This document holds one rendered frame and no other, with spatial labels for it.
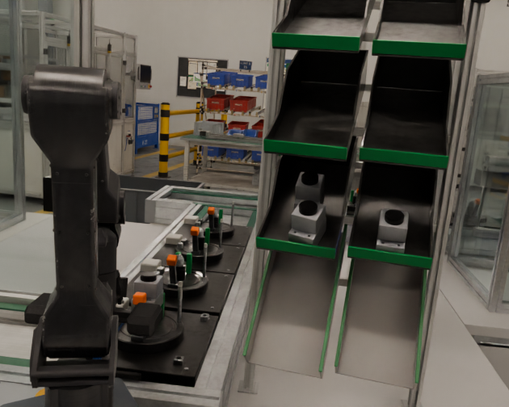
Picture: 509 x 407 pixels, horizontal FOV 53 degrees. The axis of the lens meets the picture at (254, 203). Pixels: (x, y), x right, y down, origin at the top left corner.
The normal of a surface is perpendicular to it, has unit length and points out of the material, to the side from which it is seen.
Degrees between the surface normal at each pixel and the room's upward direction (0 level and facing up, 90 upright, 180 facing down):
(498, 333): 90
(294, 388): 0
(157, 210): 90
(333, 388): 0
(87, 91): 75
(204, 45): 90
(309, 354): 45
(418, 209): 25
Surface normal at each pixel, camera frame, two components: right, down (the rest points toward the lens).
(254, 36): -0.22, 0.19
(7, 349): 0.07, -0.97
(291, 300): -0.14, -0.55
